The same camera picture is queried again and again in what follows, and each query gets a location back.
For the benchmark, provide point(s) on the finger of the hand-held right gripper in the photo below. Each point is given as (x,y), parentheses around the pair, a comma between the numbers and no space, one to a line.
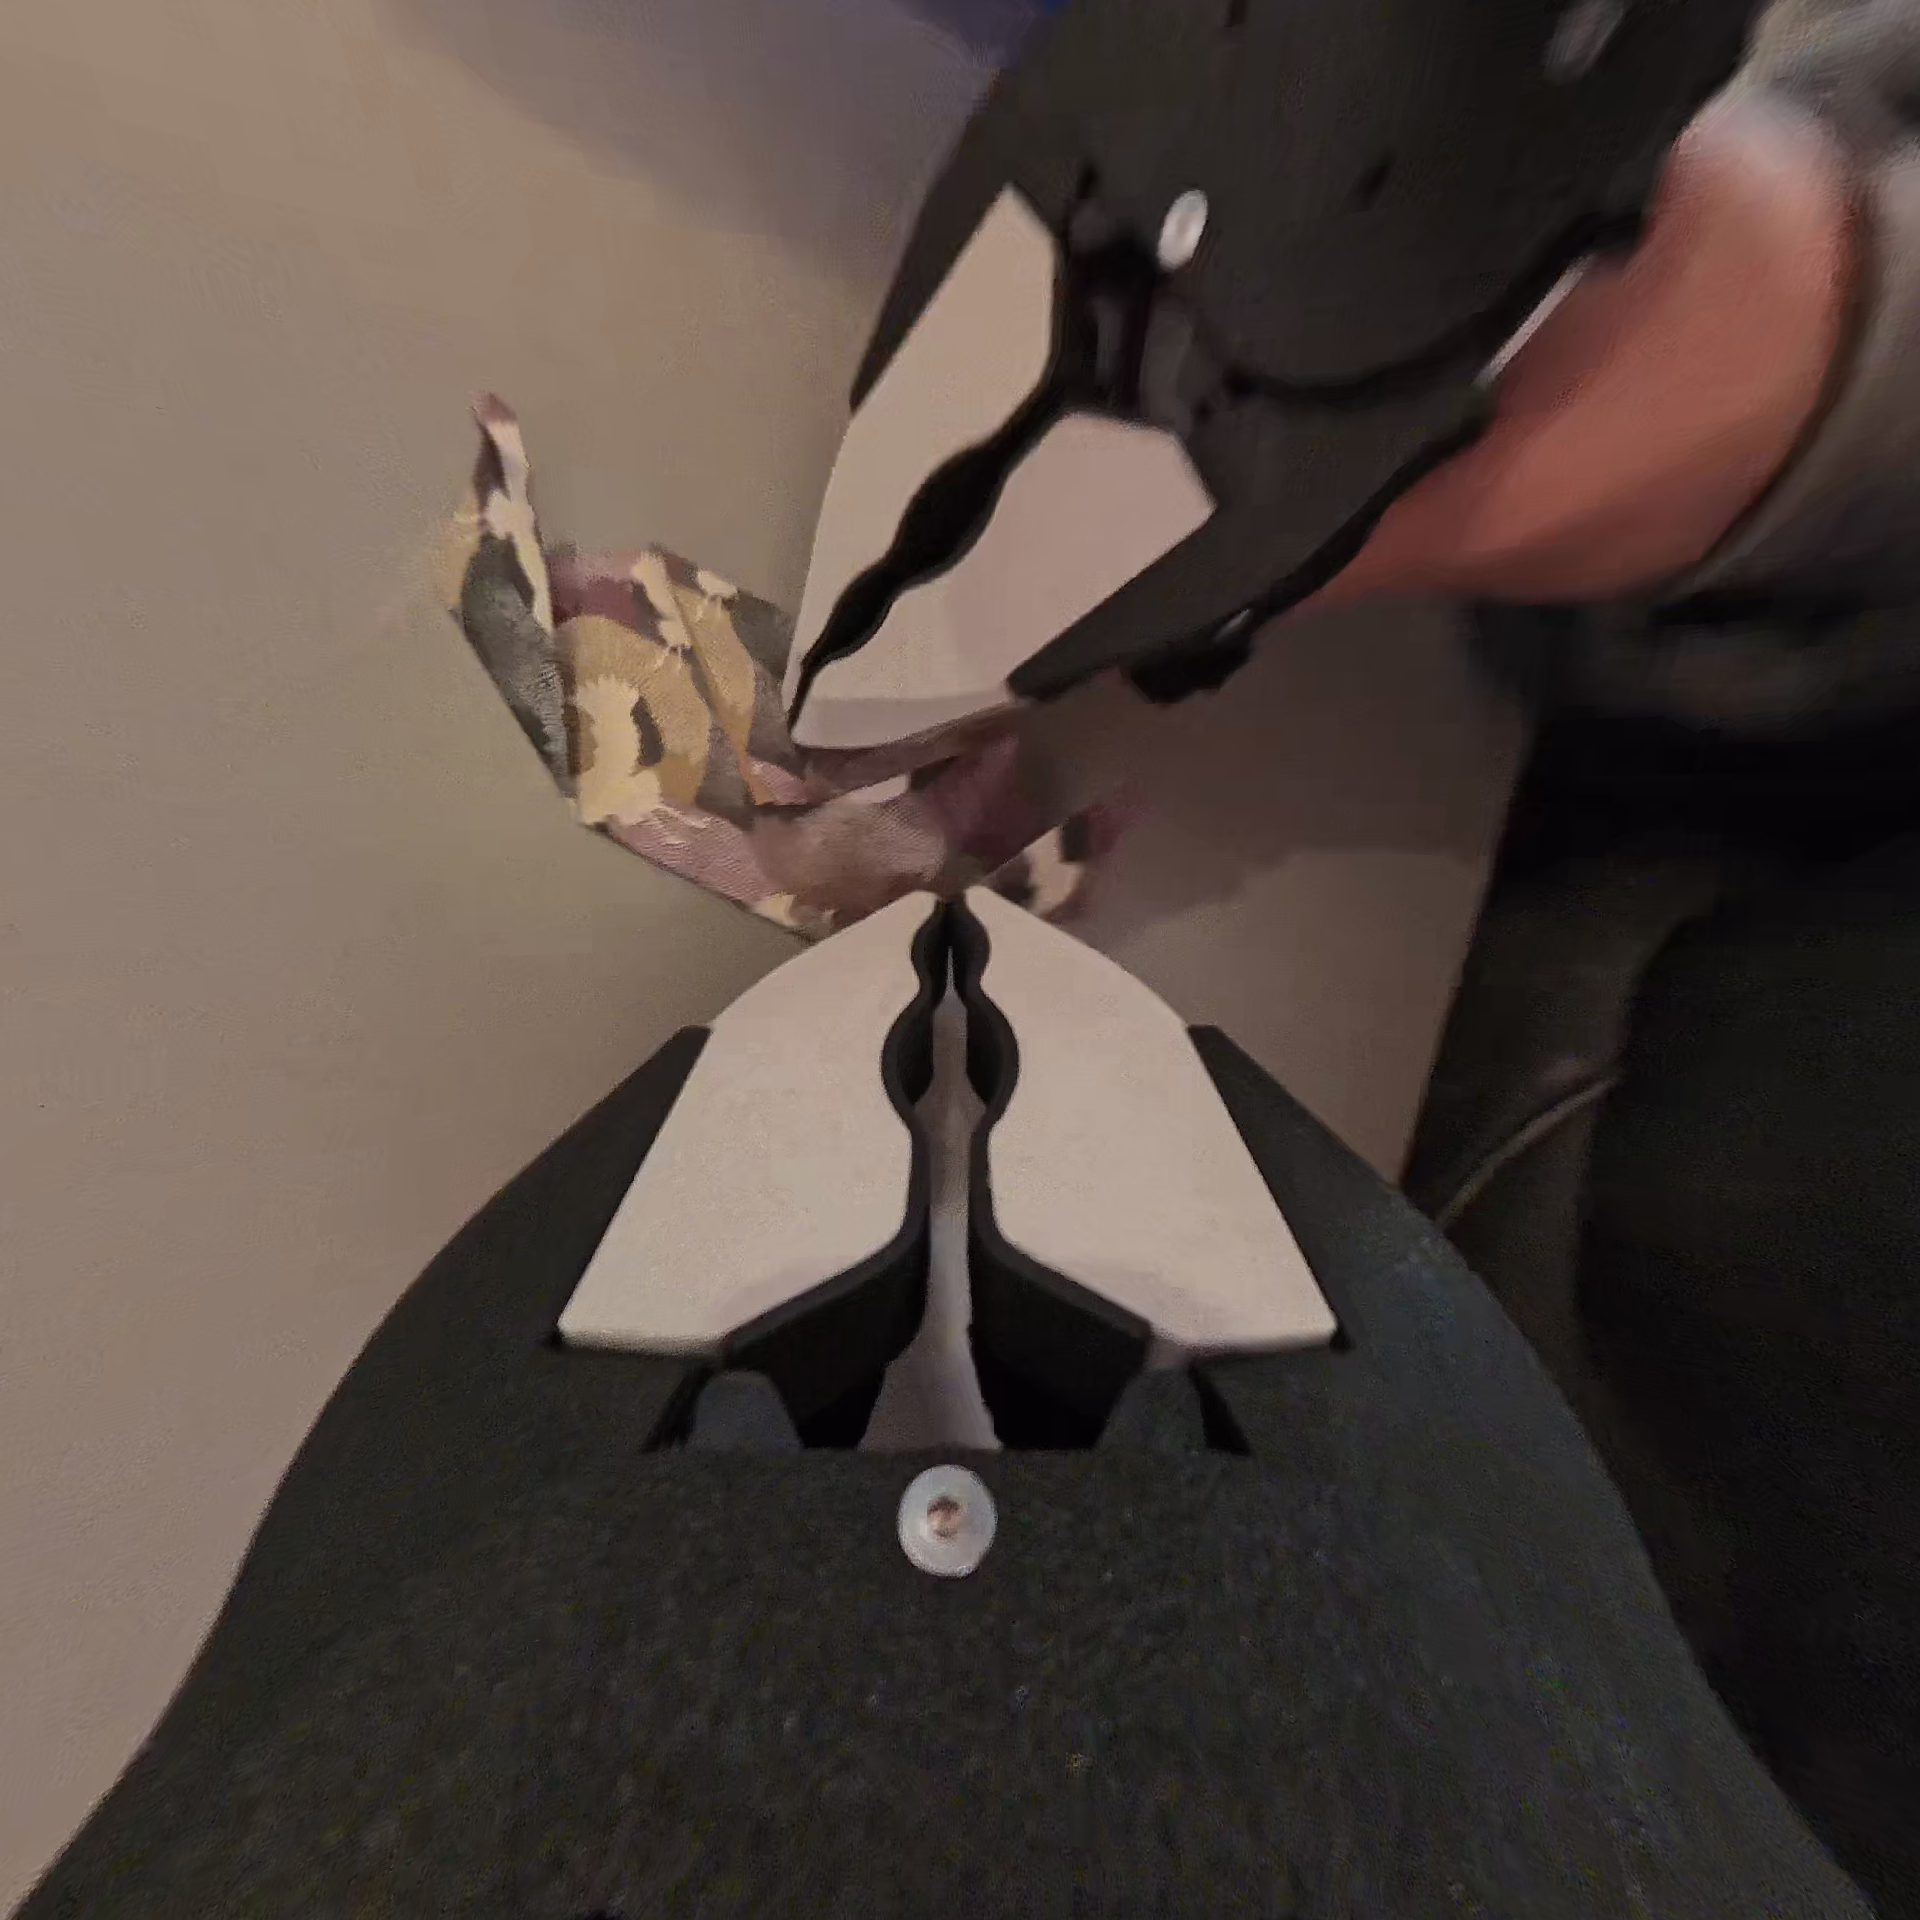
(1050,570)
(930,390)

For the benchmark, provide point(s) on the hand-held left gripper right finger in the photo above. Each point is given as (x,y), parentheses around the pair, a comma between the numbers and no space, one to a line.
(1140,1185)

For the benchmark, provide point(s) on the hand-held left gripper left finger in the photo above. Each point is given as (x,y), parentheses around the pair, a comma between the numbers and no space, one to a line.
(750,1170)

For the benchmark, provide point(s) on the bird patterned origami paper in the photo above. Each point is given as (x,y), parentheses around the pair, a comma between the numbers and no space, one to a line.
(645,706)

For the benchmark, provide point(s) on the person's right hand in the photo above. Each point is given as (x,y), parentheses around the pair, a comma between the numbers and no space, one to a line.
(1680,375)

